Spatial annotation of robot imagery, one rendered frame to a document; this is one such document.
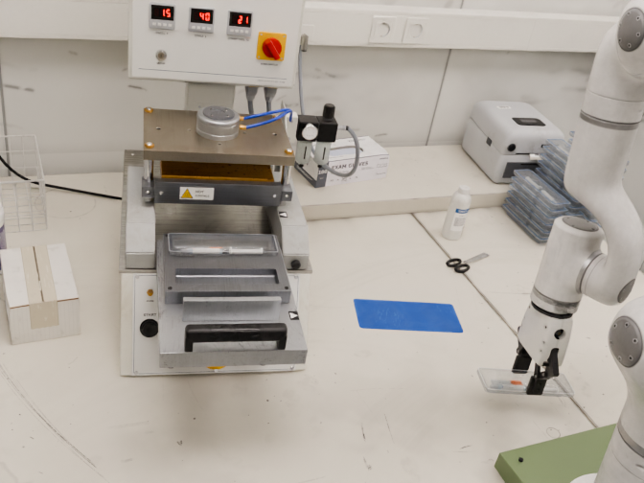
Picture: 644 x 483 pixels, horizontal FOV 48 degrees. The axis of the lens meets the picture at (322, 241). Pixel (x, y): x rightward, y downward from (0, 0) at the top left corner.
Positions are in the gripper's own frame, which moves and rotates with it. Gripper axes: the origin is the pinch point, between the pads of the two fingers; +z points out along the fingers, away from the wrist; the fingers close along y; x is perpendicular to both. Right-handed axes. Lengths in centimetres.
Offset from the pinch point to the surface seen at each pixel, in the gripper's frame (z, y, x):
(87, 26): -40, 73, 88
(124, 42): -36, 81, 80
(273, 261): -17, 7, 50
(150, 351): 3, 9, 69
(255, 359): -10, -12, 54
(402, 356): 5.8, 13.2, 19.9
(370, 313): 4.1, 26.4, 23.9
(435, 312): 3.5, 27.2, 8.8
